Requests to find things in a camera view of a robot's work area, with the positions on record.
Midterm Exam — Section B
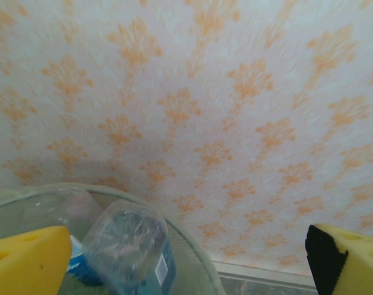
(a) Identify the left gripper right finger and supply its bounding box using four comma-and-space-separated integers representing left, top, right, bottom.
305, 223, 373, 295

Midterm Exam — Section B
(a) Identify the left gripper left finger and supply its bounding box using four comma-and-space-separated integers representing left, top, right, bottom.
0, 226, 73, 295

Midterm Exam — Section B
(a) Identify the blue label water bottle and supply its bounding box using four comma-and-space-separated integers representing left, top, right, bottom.
66, 233, 104, 286

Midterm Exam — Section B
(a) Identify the clear unlabelled bottle white cap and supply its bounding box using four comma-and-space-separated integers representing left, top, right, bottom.
20, 184, 104, 237

